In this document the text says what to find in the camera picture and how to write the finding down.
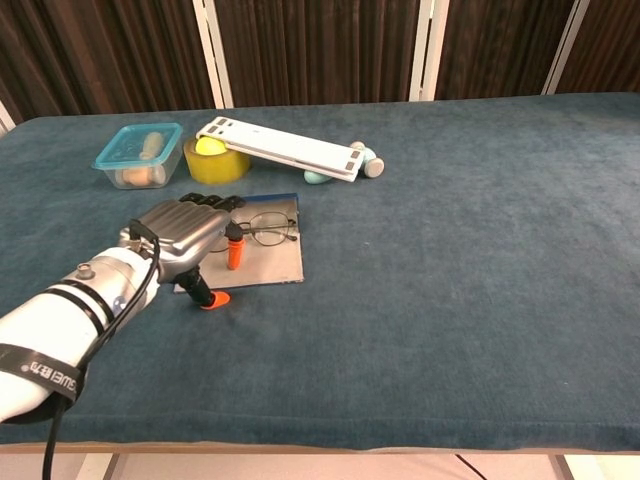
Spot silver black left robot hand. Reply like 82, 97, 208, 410
117, 192, 247, 312

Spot thin black metal eyeglasses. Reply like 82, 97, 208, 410
209, 211, 300, 252

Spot yellow tape roll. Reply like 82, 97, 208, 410
183, 137, 253, 187

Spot yellow green ball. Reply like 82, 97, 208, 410
194, 137, 229, 156

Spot beige wooden cylinder piece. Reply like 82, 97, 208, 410
139, 131, 165, 161

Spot clear container with teal lid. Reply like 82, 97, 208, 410
91, 122, 184, 191

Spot white flat keyboard-like board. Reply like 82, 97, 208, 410
195, 116, 367, 183

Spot teal grey roller toy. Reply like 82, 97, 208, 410
349, 140, 386, 179

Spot brown pleated screen panels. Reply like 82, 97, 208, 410
0, 0, 640, 126

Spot white table leg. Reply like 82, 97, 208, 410
74, 453, 121, 480

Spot blue velvet tablecloth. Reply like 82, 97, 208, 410
0, 91, 640, 454

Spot grey table leg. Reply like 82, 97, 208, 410
547, 453, 576, 480

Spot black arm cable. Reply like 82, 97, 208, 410
42, 219, 162, 480

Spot black floor cable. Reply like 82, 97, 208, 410
452, 453, 484, 480

